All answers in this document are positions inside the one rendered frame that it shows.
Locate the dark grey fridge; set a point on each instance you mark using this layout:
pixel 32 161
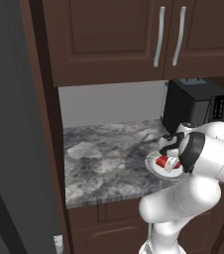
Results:
pixel 11 99

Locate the brown wall cupboard door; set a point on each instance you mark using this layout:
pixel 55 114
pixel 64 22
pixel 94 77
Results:
pixel 110 36
pixel 213 33

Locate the white round plate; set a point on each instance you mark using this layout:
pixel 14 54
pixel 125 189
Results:
pixel 153 167

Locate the black countertop appliance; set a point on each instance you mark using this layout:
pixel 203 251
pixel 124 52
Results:
pixel 183 102

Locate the brown drawer front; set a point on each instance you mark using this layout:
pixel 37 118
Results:
pixel 120 210

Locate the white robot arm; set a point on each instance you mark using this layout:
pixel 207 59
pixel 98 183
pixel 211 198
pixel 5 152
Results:
pixel 190 195

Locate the brown tall cupboard side panel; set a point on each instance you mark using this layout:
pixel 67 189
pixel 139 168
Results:
pixel 48 99

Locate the red and white steak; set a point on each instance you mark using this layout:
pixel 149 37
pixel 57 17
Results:
pixel 165 162

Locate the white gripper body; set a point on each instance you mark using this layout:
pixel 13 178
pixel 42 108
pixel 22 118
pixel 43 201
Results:
pixel 168 147

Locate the brown base cupboard door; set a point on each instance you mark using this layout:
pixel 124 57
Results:
pixel 203 234
pixel 110 239

